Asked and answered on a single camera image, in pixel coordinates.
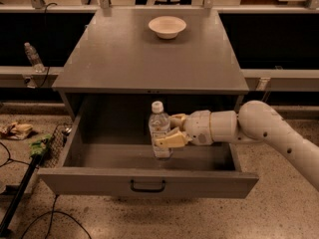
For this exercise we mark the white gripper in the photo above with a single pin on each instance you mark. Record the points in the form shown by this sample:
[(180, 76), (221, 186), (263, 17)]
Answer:
[(197, 126)]

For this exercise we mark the clear plastic water bottle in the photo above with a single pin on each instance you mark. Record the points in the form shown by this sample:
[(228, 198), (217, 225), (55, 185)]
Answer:
[(159, 125)]

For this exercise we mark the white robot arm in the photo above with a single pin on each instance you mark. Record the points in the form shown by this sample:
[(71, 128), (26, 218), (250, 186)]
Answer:
[(255, 122)]

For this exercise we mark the open grey top drawer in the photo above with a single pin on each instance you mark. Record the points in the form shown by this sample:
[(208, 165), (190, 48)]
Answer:
[(110, 145)]

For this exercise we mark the small clear bottle on ledge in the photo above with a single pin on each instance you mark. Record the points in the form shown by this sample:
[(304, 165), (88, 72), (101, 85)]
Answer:
[(34, 58)]

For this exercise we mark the grey metal cabinet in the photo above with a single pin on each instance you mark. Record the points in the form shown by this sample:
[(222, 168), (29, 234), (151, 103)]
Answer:
[(121, 55)]

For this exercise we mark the white ceramic bowl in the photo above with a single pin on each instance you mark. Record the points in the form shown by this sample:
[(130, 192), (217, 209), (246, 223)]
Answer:
[(167, 27)]

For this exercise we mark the green cloth on pole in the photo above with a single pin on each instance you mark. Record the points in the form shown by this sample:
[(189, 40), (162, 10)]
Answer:
[(40, 146)]

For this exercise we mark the crumpled paper on floor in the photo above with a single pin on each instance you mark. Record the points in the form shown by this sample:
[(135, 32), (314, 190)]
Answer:
[(17, 131)]

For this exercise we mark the black pole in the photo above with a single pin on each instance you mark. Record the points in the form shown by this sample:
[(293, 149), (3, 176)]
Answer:
[(4, 225)]

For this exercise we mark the black drawer handle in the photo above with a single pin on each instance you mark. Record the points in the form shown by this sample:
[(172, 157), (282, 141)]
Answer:
[(147, 187)]

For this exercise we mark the wire mesh basket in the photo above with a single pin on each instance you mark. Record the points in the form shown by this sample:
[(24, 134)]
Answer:
[(56, 145)]

